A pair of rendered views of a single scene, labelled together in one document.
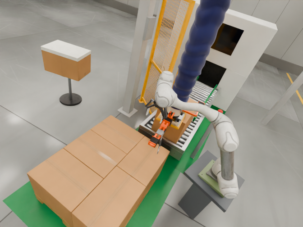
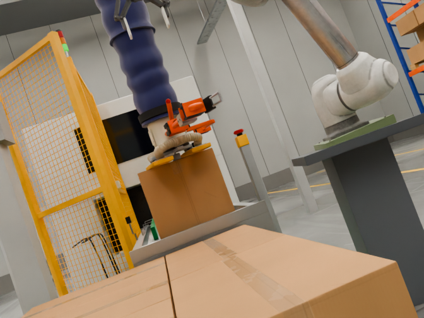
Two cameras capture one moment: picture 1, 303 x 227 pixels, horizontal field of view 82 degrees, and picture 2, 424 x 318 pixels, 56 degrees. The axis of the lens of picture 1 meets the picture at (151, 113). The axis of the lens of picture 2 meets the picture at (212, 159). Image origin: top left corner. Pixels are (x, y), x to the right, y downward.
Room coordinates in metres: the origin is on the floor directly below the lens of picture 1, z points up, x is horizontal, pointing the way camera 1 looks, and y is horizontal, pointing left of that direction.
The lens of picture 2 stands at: (-0.08, 0.60, 0.78)
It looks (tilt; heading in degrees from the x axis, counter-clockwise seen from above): 3 degrees up; 330
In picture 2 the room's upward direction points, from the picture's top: 20 degrees counter-clockwise
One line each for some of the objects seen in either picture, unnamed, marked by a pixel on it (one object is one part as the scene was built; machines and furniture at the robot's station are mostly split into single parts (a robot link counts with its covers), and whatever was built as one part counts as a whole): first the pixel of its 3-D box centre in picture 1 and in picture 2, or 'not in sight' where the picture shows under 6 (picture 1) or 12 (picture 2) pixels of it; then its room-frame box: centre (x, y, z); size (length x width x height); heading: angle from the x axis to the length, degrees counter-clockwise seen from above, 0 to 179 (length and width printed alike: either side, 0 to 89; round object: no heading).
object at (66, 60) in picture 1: (67, 60); not in sight; (2.56, 1.58, 0.82); 0.60 x 0.40 x 0.40; 87
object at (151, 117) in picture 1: (173, 97); (146, 245); (2.89, -0.32, 0.50); 2.31 x 0.05 x 0.19; 160
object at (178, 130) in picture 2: (167, 120); (176, 126); (1.48, -0.19, 1.07); 0.10 x 0.08 x 0.06; 76
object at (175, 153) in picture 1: (158, 143); (208, 251); (1.68, -0.22, 0.48); 0.70 x 0.03 x 0.15; 70
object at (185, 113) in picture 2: (153, 141); (191, 109); (1.14, -0.09, 1.05); 0.08 x 0.07 x 0.05; 166
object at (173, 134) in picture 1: (176, 116); (185, 198); (2.01, -0.35, 0.75); 0.60 x 0.40 x 0.40; 159
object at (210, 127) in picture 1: (204, 137); (267, 208); (2.04, -0.89, 0.50); 0.07 x 0.07 x 1.00; 70
